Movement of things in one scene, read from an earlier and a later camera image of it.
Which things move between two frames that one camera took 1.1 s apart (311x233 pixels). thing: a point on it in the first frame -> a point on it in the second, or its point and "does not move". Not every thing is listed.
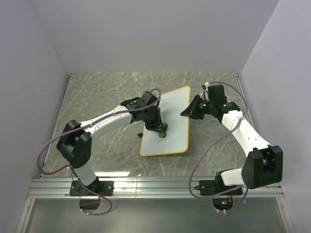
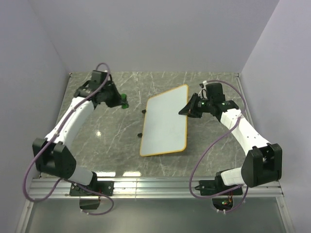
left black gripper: x=158 y=123 -> x=117 y=102
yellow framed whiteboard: x=176 y=141 does not move
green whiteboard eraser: x=163 y=134 -> x=125 y=105
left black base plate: x=100 y=188 does not move
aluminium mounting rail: x=144 y=189 does not move
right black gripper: x=192 y=109 does not move
